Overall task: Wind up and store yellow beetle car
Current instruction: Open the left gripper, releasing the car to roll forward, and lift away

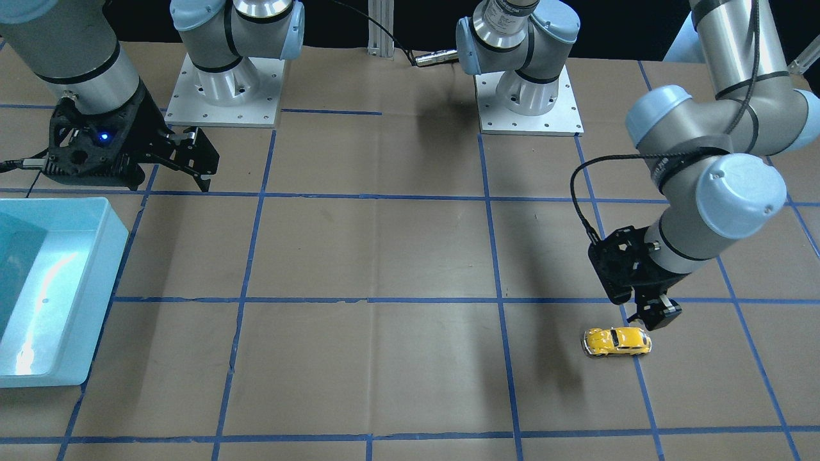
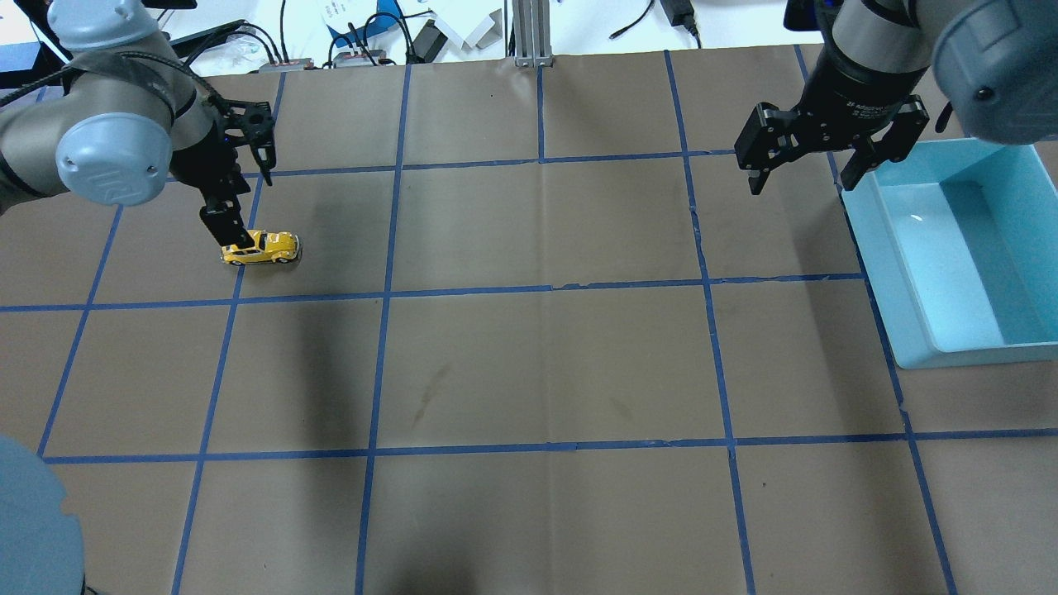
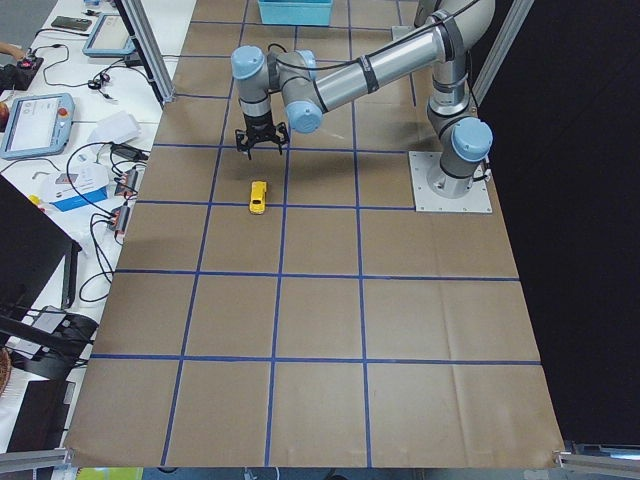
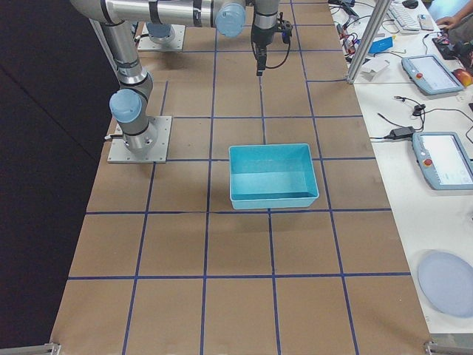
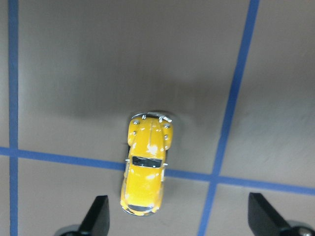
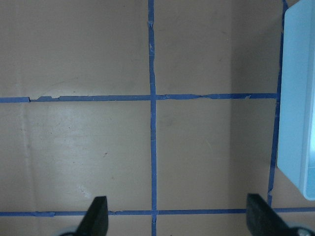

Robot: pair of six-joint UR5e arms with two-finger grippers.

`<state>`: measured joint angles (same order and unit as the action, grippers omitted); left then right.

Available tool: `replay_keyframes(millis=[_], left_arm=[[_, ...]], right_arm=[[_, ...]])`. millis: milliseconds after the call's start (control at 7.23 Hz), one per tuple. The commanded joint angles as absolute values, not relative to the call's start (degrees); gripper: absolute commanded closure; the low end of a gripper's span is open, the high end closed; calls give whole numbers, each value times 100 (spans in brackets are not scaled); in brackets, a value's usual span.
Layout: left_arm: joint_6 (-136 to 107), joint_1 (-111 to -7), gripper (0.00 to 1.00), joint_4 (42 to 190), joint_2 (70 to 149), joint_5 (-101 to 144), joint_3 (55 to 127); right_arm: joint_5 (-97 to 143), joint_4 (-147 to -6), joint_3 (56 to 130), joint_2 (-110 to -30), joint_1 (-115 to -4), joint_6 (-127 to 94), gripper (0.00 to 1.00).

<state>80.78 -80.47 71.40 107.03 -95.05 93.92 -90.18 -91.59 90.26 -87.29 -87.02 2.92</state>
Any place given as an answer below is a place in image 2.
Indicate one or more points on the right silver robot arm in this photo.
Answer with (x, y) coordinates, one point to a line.
(995, 62)

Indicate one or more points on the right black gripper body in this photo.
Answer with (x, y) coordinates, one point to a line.
(860, 92)

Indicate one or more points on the blue cardboard box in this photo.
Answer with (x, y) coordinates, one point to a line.
(371, 20)

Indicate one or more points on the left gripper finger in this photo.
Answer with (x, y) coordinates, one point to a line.
(224, 222)

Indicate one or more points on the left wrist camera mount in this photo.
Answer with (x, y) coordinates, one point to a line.
(251, 124)

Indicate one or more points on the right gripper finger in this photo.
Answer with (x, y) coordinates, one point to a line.
(867, 155)
(762, 149)

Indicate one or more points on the black power adapter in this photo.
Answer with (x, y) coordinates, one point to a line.
(679, 13)

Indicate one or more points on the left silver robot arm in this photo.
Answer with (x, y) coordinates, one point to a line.
(132, 116)

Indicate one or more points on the white folded paper box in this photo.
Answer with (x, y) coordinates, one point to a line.
(473, 24)

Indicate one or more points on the yellow beetle toy car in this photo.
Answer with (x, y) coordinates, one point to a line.
(268, 248)

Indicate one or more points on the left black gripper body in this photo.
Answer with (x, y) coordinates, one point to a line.
(196, 166)

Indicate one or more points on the aluminium frame post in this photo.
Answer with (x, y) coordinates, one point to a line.
(531, 34)

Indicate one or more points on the light blue plastic bin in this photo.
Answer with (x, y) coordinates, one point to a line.
(959, 242)

